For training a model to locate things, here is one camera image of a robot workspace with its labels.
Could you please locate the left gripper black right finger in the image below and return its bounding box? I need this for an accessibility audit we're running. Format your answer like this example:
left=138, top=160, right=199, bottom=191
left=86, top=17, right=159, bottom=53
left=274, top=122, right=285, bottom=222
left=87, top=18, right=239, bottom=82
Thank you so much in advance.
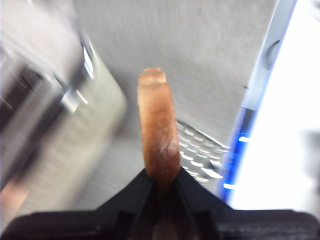
left=174, top=166, right=320, bottom=240

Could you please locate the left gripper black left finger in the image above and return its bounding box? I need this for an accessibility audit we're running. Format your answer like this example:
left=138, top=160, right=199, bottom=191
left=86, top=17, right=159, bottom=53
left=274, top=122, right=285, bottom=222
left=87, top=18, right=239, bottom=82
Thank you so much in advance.
left=0, top=169, right=155, bottom=240

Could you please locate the brown-crusted bread slice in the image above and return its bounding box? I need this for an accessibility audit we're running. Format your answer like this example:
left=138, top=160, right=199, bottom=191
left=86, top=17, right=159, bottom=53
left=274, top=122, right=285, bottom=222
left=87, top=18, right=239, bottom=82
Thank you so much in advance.
left=137, top=67, right=196, bottom=240

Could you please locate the stainless steel toast rack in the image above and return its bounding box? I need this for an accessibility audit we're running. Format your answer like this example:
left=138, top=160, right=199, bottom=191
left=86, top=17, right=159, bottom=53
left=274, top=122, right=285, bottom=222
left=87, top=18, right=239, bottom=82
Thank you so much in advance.
left=176, top=119, right=232, bottom=183

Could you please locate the cream toaster with chrome trim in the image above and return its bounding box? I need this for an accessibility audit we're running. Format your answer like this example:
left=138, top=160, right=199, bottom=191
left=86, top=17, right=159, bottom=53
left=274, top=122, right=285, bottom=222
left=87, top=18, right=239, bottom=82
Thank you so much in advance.
left=0, top=0, right=129, bottom=196

